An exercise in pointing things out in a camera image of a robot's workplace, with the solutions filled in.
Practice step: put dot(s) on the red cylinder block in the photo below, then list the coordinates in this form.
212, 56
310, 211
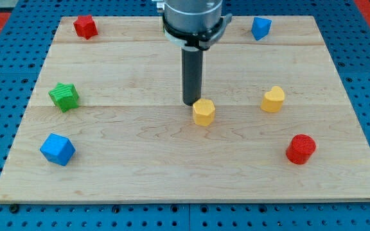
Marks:
300, 149

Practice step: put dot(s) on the red star block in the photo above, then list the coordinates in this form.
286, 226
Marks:
85, 26

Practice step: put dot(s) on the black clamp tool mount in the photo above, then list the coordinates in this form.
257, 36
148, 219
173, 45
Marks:
197, 41

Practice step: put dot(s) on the yellow hexagon block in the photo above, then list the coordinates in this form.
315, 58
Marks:
203, 112

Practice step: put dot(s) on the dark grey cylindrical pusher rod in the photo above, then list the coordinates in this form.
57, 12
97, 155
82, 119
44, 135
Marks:
192, 62

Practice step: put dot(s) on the light wooden board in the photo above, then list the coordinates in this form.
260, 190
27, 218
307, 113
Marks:
135, 140

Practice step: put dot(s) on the green star block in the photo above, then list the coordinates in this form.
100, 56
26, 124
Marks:
64, 96

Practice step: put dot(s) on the blue cube block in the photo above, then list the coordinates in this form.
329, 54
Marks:
57, 149

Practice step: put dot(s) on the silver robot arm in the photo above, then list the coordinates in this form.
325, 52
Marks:
194, 26

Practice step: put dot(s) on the yellow heart block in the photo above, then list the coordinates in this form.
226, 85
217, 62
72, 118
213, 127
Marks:
273, 100

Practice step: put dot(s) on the blue triangle block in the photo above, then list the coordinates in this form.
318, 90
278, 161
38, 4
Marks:
260, 27

